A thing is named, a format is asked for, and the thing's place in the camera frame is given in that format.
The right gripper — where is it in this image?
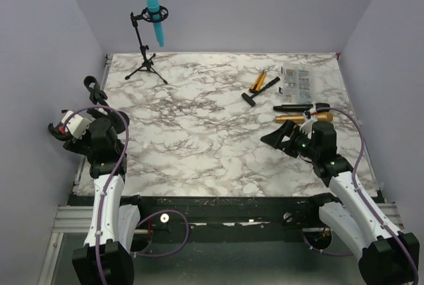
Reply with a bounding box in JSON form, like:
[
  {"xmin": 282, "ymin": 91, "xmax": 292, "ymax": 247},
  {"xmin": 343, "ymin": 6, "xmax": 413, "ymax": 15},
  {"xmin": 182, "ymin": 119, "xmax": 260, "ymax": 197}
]
[{"xmin": 262, "ymin": 119, "xmax": 320, "ymax": 160}]

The blue microphone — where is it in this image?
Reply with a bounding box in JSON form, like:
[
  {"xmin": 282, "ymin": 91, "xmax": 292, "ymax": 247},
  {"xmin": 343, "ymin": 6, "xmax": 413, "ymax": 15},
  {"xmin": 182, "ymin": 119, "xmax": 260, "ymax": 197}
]
[{"xmin": 146, "ymin": 0, "xmax": 165, "ymax": 47}]

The black round-base mic stand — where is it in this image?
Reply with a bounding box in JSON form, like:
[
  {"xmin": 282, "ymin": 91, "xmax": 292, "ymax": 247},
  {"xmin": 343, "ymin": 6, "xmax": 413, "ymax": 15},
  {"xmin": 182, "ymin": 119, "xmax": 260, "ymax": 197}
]
[{"xmin": 83, "ymin": 76, "xmax": 125, "ymax": 135}]

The clear plastic screw box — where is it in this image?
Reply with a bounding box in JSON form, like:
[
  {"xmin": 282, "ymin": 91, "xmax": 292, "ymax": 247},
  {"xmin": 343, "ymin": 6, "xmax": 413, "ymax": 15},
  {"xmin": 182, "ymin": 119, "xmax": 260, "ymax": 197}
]
[{"xmin": 278, "ymin": 63, "xmax": 315, "ymax": 104}]

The black microphone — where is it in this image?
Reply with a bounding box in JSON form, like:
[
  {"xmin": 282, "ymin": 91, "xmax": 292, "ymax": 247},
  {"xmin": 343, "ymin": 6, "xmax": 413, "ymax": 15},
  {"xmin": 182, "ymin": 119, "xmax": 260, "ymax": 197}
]
[{"xmin": 273, "ymin": 103, "xmax": 330, "ymax": 113}]

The gold microphone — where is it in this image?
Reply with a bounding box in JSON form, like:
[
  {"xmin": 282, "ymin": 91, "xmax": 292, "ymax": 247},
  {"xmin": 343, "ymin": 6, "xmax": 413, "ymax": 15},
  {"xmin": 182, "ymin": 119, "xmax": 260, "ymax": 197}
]
[{"xmin": 275, "ymin": 112, "xmax": 333, "ymax": 124}]

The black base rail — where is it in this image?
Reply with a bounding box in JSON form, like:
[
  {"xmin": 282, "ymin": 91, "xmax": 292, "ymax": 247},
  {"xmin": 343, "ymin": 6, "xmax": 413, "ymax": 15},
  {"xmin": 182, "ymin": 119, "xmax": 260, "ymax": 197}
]
[{"xmin": 120, "ymin": 193, "xmax": 339, "ymax": 245}]

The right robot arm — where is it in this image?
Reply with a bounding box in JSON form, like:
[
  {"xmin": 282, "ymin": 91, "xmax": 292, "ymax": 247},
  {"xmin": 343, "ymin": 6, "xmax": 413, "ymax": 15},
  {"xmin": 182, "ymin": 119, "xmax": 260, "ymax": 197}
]
[{"xmin": 260, "ymin": 120, "xmax": 420, "ymax": 284}]

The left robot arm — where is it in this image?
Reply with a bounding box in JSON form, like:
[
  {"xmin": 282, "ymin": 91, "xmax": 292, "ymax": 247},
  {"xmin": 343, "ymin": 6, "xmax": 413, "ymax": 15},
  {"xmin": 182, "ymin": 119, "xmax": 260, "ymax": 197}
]
[{"xmin": 72, "ymin": 118, "xmax": 147, "ymax": 284}]

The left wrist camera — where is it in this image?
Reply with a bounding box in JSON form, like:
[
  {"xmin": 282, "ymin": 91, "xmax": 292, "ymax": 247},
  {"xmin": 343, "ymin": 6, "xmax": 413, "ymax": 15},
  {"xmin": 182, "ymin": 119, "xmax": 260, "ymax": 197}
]
[{"xmin": 60, "ymin": 111, "xmax": 91, "ymax": 139}]

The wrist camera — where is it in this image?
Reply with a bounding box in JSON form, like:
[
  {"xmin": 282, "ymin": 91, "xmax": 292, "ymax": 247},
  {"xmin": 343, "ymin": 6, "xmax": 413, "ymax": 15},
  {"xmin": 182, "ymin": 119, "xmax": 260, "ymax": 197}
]
[
  {"xmin": 300, "ymin": 103, "xmax": 325, "ymax": 134},
  {"xmin": 60, "ymin": 111, "xmax": 91, "ymax": 139}
]

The black round-base shockmount stand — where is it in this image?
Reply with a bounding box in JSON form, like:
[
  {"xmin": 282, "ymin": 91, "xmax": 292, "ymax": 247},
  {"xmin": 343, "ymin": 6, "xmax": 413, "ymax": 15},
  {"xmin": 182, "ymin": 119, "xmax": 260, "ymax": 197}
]
[{"xmin": 48, "ymin": 122, "xmax": 73, "ymax": 142}]

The yellow utility knife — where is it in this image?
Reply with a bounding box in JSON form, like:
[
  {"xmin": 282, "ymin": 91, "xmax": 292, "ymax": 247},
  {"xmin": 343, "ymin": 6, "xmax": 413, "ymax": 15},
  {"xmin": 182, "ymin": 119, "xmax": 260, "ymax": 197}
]
[{"xmin": 248, "ymin": 70, "xmax": 266, "ymax": 93}]

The black tripod mic stand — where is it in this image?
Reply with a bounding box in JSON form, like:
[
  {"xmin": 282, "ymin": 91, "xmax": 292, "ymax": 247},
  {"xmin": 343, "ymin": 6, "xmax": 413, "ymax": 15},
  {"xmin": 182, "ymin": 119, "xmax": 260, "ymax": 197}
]
[{"xmin": 125, "ymin": 6, "xmax": 169, "ymax": 85}]

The black T-handle tool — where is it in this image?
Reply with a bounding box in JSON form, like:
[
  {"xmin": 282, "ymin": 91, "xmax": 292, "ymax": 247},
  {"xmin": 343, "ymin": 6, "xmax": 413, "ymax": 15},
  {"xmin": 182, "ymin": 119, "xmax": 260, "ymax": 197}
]
[{"xmin": 241, "ymin": 77, "xmax": 280, "ymax": 107}]

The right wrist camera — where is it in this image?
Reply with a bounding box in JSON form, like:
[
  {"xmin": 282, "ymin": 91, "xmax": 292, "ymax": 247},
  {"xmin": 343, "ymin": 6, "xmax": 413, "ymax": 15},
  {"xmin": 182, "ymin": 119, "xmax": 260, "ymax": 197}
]
[{"xmin": 300, "ymin": 103, "xmax": 325, "ymax": 134}]

